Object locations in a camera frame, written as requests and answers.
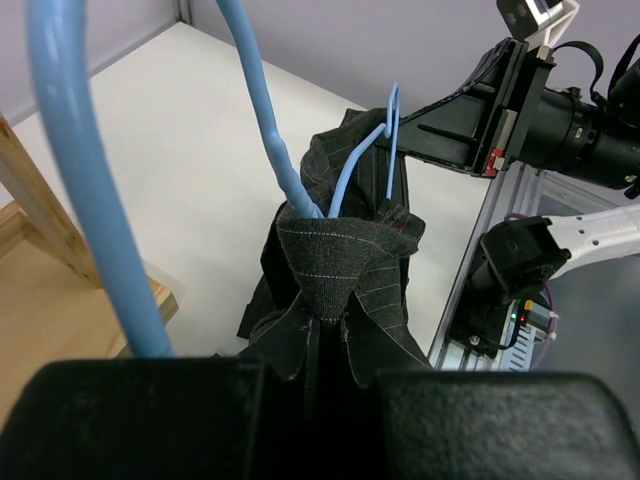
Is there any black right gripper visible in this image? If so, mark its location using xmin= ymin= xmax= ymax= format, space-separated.
xmin=397 ymin=38 xmax=555 ymax=176

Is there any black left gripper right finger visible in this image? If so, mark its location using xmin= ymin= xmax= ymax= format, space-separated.
xmin=339 ymin=292 xmax=640 ymax=480

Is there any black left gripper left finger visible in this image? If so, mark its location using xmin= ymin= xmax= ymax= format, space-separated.
xmin=0 ymin=299 xmax=314 ymax=480

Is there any black pinstriped shirt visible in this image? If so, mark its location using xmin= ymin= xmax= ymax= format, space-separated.
xmin=235 ymin=105 xmax=434 ymax=371

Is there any blue wire hanger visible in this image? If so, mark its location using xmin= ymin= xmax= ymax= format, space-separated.
xmin=27 ymin=0 xmax=402 ymax=359

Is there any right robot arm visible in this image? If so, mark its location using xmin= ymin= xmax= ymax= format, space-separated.
xmin=381 ymin=38 xmax=639 ymax=309

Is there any wooden clothes rack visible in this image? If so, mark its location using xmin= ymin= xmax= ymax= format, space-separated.
xmin=0 ymin=112 xmax=180 ymax=374

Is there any slotted grey cable duct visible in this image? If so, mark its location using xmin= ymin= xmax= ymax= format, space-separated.
xmin=493 ymin=297 xmax=550 ymax=372

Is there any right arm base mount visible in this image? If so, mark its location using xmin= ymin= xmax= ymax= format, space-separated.
xmin=447 ymin=294 xmax=556 ymax=359

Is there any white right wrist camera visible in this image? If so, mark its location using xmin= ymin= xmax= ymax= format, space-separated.
xmin=496 ymin=0 xmax=580 ymax=53

